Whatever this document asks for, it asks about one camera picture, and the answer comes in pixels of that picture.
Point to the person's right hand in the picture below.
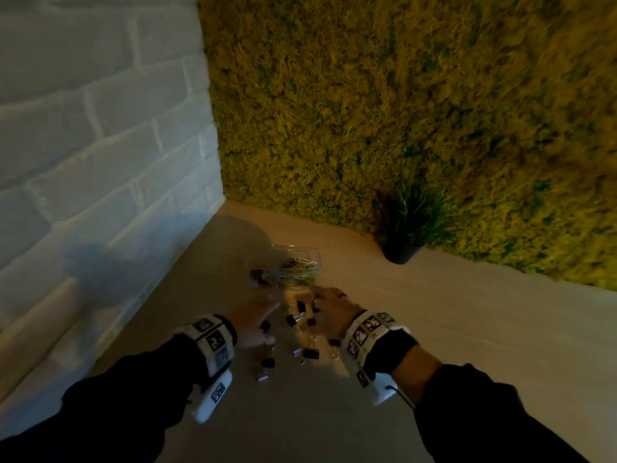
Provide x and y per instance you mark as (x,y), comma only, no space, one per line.
(337,311)

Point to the person's left hand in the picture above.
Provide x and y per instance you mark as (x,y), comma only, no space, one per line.
(250,323)

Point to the person's left fingers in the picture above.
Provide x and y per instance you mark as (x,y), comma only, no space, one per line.
(271,297)

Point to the person's right fingers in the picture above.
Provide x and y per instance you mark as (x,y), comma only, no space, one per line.
(321,298)

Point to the person's right forearm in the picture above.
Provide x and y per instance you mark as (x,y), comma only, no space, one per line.
(462,409)

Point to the person's left forearm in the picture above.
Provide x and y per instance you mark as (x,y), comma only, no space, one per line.
(120,405)

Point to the pile of colourful paper clips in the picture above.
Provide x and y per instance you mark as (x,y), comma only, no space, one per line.
(299,272)

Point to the clear plastic box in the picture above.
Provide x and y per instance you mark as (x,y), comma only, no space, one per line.
(284,265)

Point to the white marker wrist band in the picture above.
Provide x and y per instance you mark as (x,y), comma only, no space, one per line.
(366,332)
(212,339)

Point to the scatter of black binder clips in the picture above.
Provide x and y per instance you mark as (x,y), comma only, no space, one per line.
(311,354)

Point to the black plant pot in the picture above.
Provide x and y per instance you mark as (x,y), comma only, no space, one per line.
(401,254)

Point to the green grass plant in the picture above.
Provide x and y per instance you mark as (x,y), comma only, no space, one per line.
(417,214)

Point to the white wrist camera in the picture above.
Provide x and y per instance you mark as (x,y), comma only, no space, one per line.
(214,395)
(378,388)

